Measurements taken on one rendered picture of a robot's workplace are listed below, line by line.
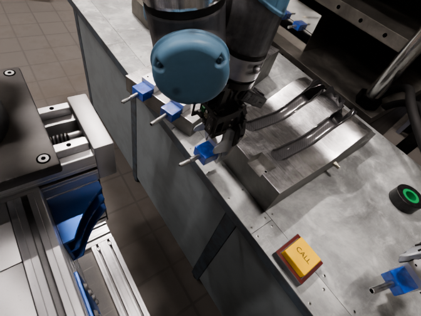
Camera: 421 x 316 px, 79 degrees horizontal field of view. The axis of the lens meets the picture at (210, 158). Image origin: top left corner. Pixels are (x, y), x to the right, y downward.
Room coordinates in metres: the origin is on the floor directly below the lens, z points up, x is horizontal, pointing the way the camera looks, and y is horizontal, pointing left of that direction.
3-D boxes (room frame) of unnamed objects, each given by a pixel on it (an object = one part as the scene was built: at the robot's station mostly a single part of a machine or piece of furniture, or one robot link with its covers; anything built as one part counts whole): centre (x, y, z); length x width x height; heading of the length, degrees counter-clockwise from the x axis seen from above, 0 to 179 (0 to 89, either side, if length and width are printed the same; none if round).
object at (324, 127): (0.62, -0.21, 0.92); 0.35 x 0.16 x 0.09; 141
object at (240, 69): (0.40, 0.00, 1.12); 0.08 x 0.08 x 0.05
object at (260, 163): (0.42, -0.12, 0.87); 0.05 x 0.05 x 0.04; 51
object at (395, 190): (0.54, -0.58, 0.82); 0.08 x 0.08 x 0.04
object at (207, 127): (0.40, 0.01, 1.04); 0.09 x 0.08 x 0.12; 143
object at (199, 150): (0.39, 0.02, 0.88); 0.13 x 0.05 x 0.05; 143
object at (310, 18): (1.59, -0.31, 0.87); 0.50 x 0.27 x 0.17; 141
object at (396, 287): (0.24, -0.43, 0.88); 0.13 x 0.05 x 0.05; 121
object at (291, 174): (0.62, -0.23, 0.87); 0.50 x 0.26 x 0.14; 141
